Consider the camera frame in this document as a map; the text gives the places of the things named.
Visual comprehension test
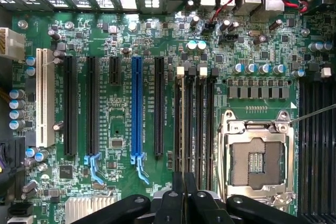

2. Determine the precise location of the long black expansion slot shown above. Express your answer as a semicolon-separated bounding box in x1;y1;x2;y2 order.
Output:
86;56;100;156
154;56;165;156
64;55;78;156

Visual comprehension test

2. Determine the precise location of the silver finned heatsink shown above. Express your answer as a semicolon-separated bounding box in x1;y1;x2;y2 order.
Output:
65;195;118;224

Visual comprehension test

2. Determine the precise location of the silver socket cover frame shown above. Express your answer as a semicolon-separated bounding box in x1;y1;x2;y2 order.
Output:
225;120;295;204

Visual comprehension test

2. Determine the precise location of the black SATA connector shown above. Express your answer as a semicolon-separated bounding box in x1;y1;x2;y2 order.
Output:
8;202;34;216

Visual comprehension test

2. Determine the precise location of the black RAM slot white latch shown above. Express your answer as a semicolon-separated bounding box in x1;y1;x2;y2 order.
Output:
174;66;185;174
196;66;208;190
318;67;332;224

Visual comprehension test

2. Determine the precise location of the white PCI expansion slot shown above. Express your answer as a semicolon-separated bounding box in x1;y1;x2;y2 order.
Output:
35;48;56;148

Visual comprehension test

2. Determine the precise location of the light blue slot latch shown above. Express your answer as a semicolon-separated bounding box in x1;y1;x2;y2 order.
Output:
83;152;105;186
130;154;150;185

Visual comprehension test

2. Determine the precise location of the black fan header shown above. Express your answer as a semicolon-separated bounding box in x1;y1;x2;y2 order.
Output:
218;33;239;46

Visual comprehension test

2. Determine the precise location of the short black expansion slot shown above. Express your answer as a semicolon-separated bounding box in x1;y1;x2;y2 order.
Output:
109;56;122;86

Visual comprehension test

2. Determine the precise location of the silver socket locking lever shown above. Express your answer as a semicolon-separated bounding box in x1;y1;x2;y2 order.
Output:
288;104;336;125

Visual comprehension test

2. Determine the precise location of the green computer motherboard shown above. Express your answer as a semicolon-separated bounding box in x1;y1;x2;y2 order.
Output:
12;6;336;224

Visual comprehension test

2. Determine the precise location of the silver CPU socket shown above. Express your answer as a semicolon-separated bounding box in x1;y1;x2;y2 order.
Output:
217;110;299;208

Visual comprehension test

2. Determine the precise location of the blue PCIe expansion slot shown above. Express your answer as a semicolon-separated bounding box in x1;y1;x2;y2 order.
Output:
131;56;144;156

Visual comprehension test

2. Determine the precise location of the black square chip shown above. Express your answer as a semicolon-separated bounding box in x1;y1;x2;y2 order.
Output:
59;165;74;179

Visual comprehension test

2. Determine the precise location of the white power connector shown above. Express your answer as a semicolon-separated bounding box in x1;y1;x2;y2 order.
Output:
0;26;26;62

